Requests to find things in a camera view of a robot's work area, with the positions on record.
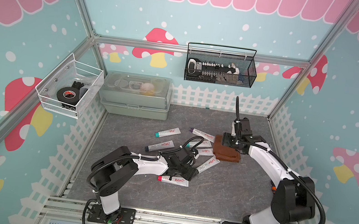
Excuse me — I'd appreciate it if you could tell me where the purple cap toothpaste tube middle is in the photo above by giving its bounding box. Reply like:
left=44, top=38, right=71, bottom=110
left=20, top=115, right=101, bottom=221
left=197, top=148, right=214, bottom=157

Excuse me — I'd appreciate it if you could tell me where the purple cap toothpaste tube top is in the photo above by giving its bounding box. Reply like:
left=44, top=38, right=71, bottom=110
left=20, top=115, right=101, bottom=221
left=189, top=128, right=216, bottom=143

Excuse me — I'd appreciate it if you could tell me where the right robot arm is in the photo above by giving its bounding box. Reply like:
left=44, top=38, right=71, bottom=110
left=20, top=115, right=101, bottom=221
left=222, top=97, right=326, bottom=224

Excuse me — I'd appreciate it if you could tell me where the teal cap toothpaste tube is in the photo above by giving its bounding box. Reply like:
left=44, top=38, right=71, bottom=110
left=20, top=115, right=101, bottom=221
left=155, top=128, right=181, bottom=138
left=186, top=140, right=212, bottom=148

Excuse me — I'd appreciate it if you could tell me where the black power strip in basket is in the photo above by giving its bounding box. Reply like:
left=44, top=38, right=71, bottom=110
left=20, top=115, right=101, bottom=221
left=185, top=58, right=240, bottom=83

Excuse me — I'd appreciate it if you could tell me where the green plastic storage box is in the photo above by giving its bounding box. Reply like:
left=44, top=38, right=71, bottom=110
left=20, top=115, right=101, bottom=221
left=99, top=71, right=173, bottom=121

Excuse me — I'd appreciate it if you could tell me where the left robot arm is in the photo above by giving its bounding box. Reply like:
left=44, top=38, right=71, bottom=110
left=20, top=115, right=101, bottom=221
left=86, top=136, right=204, bottom=216

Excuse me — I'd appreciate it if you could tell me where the brown microfiber cloth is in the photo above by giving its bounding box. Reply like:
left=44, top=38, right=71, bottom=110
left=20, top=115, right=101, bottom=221
left=213, top=135, right=241, bottom=163

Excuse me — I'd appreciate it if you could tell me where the red cap toothpaste tube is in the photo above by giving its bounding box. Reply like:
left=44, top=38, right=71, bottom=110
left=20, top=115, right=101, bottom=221
left=157, top=176, right=189, bottom=187

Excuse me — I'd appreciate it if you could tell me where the black tape roll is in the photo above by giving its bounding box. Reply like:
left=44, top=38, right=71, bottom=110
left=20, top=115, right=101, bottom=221
left=56, top=87, right=80, bottom=106

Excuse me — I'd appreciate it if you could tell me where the white wire basket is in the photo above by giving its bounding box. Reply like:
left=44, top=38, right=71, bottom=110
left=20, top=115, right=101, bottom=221
left=35, top=54, right=104, bottom=119

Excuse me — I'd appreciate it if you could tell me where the black wire mesh basket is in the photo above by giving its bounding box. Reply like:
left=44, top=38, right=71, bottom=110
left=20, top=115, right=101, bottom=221
left=184, top=42, right=257, bottom=88

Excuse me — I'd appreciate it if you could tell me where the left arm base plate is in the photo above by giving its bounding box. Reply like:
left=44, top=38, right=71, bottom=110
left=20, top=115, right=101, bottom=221
left=87, top=204, right=136, bottom=224

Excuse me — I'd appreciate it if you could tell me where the purple cap toothpaste tube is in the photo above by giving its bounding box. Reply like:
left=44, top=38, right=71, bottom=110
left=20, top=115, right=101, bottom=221
left=197, top=148, right=214, bottom=157
left=189, top=128, right=216, bottom=143

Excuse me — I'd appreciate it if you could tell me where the dark cap toothpaste tube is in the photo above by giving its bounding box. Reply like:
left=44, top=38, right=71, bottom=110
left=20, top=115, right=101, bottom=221
left=196, top=157, right=220, bottom=173
left=144, top=140, right=175, bottom=152

